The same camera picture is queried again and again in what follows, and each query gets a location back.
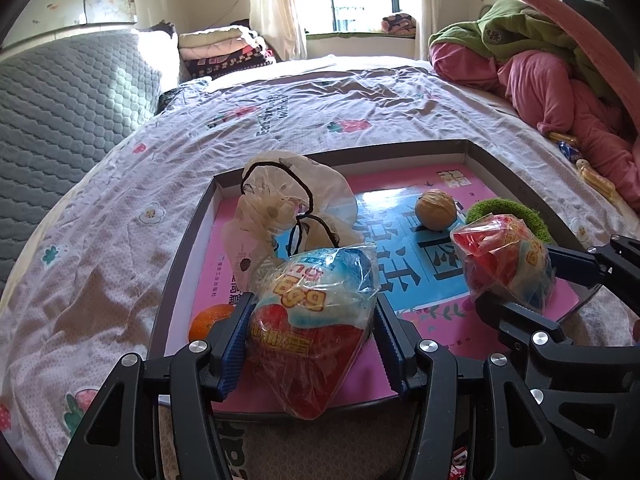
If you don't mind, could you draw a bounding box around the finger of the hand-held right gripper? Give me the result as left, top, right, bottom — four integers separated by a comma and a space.
547, 236, 640, 288
474, 291, 640, 363

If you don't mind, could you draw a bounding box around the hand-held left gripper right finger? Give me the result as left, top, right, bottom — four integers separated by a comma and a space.
375, 296, 566, 480

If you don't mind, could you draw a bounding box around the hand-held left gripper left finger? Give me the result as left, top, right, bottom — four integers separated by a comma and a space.
55, 292, 257, 480

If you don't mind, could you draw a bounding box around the orange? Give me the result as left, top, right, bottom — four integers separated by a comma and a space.
188, 304, 236, 343

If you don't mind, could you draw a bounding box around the toy egg packet red top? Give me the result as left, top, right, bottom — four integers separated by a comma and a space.
450, 213, 557, 311

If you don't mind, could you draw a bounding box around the toy egg packet blue top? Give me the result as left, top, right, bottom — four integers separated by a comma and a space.
247, 241, 379, 421

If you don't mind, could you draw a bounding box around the grey cardboard tray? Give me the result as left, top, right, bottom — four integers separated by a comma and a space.
148, 137, 608, 418

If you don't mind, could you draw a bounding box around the walnut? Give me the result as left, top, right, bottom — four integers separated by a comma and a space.
416, 189, 457, 231

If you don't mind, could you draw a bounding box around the clear wrapped biscuit packet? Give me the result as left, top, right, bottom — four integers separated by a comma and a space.
575, 159, 619, 201

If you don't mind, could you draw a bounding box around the pink and blue book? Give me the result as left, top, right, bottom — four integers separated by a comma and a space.
187, 160, 576, 403

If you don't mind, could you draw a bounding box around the green fuzzy scrunchie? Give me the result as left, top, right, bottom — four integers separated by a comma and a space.
465, 198, 552, 243

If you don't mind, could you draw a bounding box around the dark chocolate snack packet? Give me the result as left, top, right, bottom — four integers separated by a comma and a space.
450, 447, 471, 480

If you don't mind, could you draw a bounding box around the strawberry printed bedsheet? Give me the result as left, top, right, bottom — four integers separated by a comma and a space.
0, 55, 640, 480

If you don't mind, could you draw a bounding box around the cream organza scrunchie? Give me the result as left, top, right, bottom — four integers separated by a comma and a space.
221, 151, 358, 286

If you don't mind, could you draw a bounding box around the pink quilt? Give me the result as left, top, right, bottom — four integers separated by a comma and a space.
430, 42, 640, 206

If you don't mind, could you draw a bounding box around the pink curved mat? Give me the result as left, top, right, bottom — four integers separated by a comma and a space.
480, 0, 640, 126

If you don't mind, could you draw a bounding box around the green blanket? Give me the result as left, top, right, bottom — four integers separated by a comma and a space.
429, 0, 616, 106

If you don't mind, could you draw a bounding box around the black television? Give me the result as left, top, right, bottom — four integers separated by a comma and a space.
561, 0, 608, 17

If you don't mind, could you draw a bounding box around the dark patterned folded blanket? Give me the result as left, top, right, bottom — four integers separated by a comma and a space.
182, 42, 278, 81

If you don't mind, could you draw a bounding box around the grey quilted headboard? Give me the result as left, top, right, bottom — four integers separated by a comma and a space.
0, 30, 163, 296

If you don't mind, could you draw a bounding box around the patterned folded cloth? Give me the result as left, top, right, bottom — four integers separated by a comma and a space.
381, 12, 417, 37

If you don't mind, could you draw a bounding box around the cream folded blanket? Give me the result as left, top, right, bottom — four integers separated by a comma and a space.
178, 25, 261, 61

